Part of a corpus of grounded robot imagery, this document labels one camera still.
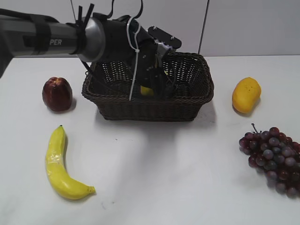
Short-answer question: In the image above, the dark red apple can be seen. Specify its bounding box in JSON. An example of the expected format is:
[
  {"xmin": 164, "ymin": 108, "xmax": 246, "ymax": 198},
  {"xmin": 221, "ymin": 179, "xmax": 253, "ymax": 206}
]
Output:
[{"xmin": 42, "ymin": 77, "xmax": 73, "ymax": 112}]

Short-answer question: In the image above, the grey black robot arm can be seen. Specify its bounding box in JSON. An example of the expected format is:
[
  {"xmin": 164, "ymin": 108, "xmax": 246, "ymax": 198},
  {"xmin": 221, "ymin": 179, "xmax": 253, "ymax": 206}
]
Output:
[{"xmin": 0, "ymin": 5, "xmax": 181, "ymax": 98}]

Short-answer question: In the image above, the black cable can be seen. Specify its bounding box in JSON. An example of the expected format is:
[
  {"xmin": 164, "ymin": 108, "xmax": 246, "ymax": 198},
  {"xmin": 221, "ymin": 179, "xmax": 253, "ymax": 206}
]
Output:
[{"xmin": 106, "ymin": 0, "xmax": 144, "ymax": 21}]

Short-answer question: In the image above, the yellow banana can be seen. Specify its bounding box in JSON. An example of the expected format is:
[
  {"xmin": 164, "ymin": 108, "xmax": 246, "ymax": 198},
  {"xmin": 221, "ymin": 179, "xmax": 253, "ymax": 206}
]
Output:
[{"xmin": 45, "ymin": 125, "xmax": 96, "ymax": 200}]

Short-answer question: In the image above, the white zip tie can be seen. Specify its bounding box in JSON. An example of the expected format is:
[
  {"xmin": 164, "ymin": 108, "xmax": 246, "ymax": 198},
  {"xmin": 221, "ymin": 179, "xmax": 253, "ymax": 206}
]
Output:
[{"xmin": 126, "ymin": 17, "xmax": 141, "ymax": 101}]

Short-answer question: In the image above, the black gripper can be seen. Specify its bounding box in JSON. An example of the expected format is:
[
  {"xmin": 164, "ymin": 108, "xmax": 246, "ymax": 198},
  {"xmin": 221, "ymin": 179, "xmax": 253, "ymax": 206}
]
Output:
[{"xmin": 126, "ymin": 20, "xmax": 176, "ymax": 98}]

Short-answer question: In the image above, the dark woven wicker basket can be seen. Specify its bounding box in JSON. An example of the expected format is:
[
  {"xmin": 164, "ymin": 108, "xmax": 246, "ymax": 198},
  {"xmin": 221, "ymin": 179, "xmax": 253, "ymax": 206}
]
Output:
[{"xmin": 82, "ymin": 52, "xmax": 214, "ymax": 122}]

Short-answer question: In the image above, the orange yellow mango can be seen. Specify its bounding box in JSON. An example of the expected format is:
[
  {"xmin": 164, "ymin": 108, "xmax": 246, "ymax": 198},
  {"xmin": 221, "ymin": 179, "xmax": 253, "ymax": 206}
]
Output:
[{"xmin": 232, "ymin": 77, "xmax": 261, "ymax": 114}]

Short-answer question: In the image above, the purple grape bunch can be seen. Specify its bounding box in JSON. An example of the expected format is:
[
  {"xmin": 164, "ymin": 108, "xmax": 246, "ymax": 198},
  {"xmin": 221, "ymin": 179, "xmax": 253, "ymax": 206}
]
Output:
[{"xmin": 239, "ymin": 123, "xmax": 300, "ymax": 199}]

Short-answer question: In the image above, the yellow lemon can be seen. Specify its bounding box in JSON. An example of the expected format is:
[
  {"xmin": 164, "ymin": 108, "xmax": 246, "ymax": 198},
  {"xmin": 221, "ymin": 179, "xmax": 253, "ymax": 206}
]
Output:
[{"xmin": 140, "ymin": 70, "xmax": 168, "ymax": 97}]

